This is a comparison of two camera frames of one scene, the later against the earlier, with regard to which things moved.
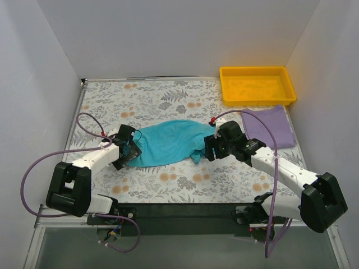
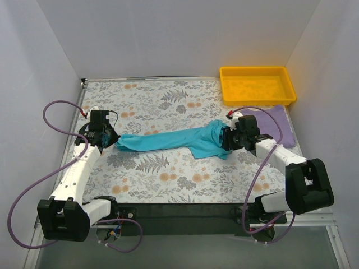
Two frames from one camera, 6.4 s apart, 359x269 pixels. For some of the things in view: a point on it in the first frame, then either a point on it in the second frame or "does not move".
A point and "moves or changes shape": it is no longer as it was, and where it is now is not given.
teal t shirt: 171,140 moves or changes shape
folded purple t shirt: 277,119 does not move
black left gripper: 130,153 -> 111,137
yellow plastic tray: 256,86 does not move
